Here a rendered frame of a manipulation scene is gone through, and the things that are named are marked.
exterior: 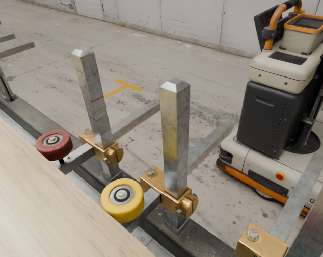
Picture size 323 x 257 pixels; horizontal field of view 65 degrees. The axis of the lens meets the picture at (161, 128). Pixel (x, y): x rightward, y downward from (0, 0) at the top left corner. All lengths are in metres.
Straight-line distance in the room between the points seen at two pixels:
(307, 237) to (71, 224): 0.37
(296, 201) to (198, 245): 0.24
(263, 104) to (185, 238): 0.85
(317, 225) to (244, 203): 1.24
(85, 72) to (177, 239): 0.44
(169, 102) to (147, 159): 1.44
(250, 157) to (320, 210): 1.15
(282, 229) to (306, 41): 0.95
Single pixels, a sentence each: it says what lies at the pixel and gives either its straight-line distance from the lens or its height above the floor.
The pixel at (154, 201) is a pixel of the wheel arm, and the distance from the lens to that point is 0.58.
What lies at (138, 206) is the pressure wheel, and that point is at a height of 0.90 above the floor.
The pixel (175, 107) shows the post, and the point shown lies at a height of 1.07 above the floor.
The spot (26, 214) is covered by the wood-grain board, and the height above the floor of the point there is 0.90.
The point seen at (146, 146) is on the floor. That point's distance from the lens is 1.92.
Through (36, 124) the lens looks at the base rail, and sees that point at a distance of 1.13.
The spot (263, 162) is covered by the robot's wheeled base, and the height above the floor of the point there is 0.27.
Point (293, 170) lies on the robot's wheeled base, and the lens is 1.49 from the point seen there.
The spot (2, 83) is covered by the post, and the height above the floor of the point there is 0.79.
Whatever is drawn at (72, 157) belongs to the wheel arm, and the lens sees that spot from 0.71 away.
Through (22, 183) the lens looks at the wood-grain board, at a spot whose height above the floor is 0.90.
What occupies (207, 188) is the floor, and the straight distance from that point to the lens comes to 1.65.
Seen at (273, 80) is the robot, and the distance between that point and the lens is 1.26.
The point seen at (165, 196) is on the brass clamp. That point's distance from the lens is 0.57.
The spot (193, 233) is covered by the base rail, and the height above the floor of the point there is 0.70.
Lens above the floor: 1.29
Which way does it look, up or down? 39 degrees down
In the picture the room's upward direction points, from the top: 3 degrees counter-clockwise
